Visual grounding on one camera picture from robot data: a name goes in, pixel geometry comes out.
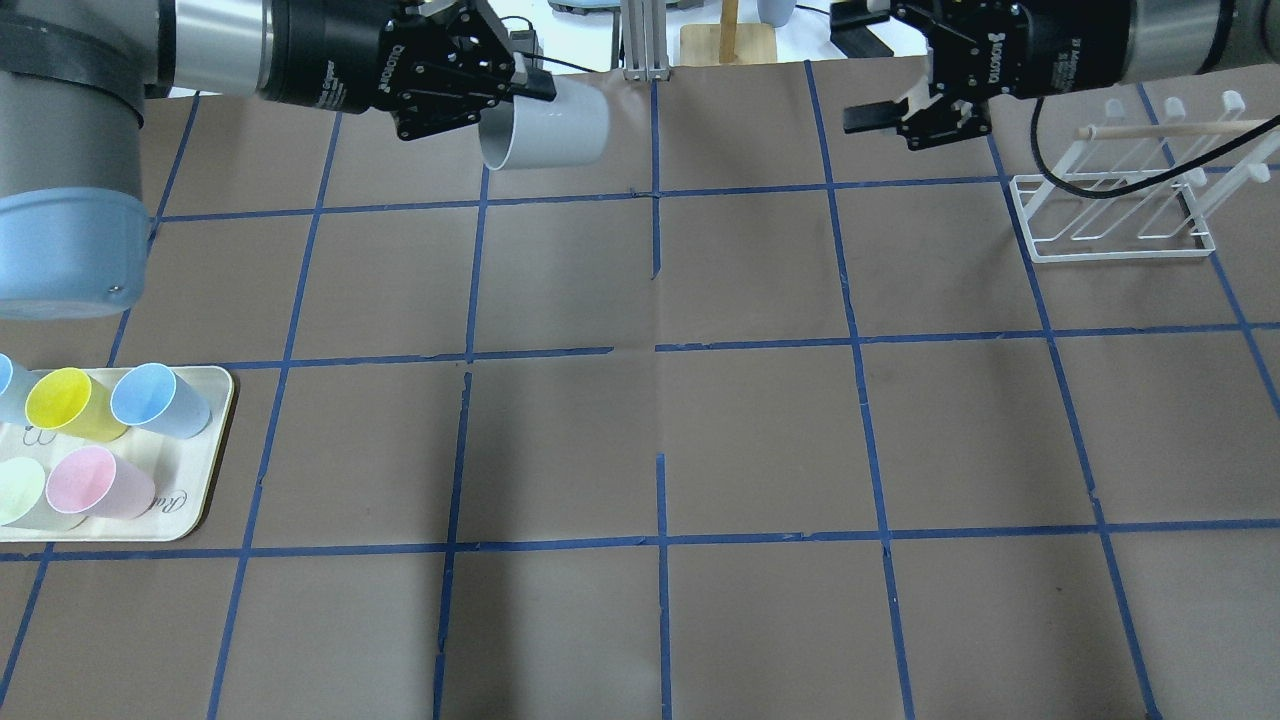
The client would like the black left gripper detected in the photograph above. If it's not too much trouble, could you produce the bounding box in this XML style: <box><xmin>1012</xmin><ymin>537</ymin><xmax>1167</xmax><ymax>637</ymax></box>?
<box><xmin>265</xmin><ymin>1</ymin><xmax>557</xmax><ymax>141</ymax></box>

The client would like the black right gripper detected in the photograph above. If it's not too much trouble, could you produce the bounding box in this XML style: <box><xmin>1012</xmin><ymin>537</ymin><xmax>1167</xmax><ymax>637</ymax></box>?
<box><xmin>829</xmin><ymin>0</ymin><xmax>1135</xmax><ymax>150</ymax></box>

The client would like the translucent white plastic cup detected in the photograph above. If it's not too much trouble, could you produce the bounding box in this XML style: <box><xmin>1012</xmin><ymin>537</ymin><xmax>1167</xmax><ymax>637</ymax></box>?
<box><xmin>477</xmin><ymin>77</ymin><xmax>611</xmax><ymax>170</ymax></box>

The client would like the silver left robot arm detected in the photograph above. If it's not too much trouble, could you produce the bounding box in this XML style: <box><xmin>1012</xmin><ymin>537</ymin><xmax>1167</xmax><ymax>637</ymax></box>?
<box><xmin>1</xmin><ymin>1</ymin><xmax>557</xmax><ymax>320</ymax></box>

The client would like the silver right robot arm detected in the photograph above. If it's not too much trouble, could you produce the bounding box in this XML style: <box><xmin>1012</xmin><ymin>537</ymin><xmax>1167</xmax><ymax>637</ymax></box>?
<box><xmin>829</xmin><ymin>1</ymin><xmax>1277</xmax><ymax>151</ymax></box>

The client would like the yellow plastic cup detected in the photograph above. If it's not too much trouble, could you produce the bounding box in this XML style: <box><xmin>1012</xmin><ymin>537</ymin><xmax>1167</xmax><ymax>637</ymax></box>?
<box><xmin>24</xmin><ymin>366</ymin><xmax>128</xmax><ymax>442</ymax></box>

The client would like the pink plastic cup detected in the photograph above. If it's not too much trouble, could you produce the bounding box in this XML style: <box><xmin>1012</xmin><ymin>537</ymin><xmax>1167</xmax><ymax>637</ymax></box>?
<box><xmin>45</xmin><ymin>446</ymin><xmax>156</xmax><ymax>520</ymax></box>

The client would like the light blue plastic cup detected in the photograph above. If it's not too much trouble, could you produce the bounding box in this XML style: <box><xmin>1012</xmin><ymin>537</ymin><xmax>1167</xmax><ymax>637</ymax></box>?
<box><xmin>0</xmin><ymin>354</ymin><xmax>38</xmax><ymax>427</ymax></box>

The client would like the pale green plastic cup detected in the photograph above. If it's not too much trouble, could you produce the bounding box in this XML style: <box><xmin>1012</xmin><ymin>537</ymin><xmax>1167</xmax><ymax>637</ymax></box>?
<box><xmin>1</xmin><ymin>457</ymin><xmax>87</xmax><ymax>532</ymax></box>

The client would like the black power adapter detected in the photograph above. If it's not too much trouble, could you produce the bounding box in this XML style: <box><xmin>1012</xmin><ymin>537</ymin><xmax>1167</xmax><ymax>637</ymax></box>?
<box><xmin>829</xmin><ymin>19</ymin><xmax>895</xmax><ymax>59</ymax></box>

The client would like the wooden mug tree stand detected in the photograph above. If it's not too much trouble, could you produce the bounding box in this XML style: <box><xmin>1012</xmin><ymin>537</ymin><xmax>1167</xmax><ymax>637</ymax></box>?
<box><xmin>677</xmin><ymin>1</ymin><xmax>778</xmax><ymax>67</ymax></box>

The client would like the cream plastic tray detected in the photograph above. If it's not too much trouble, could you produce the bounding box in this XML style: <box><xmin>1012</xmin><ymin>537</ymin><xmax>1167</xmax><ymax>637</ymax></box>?
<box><xmin>1</xmin><ymin>366</ymin><xmax>236</xmax><ymax>546</ymax></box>

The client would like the aluminium frame post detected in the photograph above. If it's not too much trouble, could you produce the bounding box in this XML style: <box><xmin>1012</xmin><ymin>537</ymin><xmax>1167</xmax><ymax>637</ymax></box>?
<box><xmin>620</xmin><ymin>0</ymin><xmax>671</xmax><ymax>82</ymax></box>

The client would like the white wire cup rack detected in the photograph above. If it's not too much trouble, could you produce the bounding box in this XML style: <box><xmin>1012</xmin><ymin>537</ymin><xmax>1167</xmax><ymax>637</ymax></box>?
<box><xmin>1007</xmin><ymin>90</ymin><xmax>1277</xmax><ymax>264</ymax></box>

